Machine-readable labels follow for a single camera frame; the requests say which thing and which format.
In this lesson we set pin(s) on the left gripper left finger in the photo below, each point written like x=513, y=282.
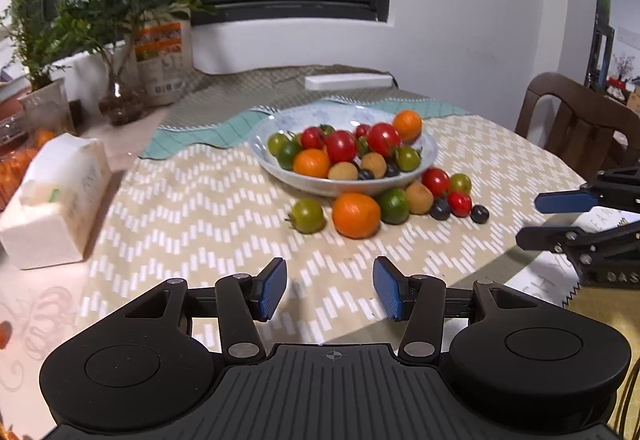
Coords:
x=241, y=301

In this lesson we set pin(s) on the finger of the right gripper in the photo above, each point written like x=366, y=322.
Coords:
x=566, y=202
x=545, y=238

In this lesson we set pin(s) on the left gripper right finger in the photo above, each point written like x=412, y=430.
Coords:
x=419, y=301

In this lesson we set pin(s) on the green tomato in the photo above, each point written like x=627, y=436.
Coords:
x=394, y=206
x=307, y=217
x=460, y=183

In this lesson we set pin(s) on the small red tomato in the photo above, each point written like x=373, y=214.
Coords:
x=460, y=204

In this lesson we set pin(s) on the orange tangerine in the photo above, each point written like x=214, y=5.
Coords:
x=313, y=163
x=408, y=124
x=356, y=216

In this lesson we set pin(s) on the large red tomato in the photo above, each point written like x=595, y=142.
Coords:
x=383, y=138

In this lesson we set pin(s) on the brown wooden chair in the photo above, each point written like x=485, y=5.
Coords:
x=590, y=132

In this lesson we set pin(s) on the dark blueberry front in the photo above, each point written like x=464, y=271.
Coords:
x=480, y=214

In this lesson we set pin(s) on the patterned beige tablecloth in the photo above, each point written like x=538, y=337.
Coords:
x=194, y=203

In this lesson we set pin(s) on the blue white porcelain bowl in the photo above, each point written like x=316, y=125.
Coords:
x=276, y=141

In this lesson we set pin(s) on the white tissue pack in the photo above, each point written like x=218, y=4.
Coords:
x=49, y=220

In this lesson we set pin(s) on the white flat box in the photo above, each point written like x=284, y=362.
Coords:
x=347, y=81

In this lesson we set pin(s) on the orange white paper bag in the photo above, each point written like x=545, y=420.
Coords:
x=164, y=59

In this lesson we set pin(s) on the green leafy potted plant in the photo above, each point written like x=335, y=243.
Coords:
x=110, y=29

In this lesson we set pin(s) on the small thin-leaf potted plant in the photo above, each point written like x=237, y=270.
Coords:
x=36, y=44

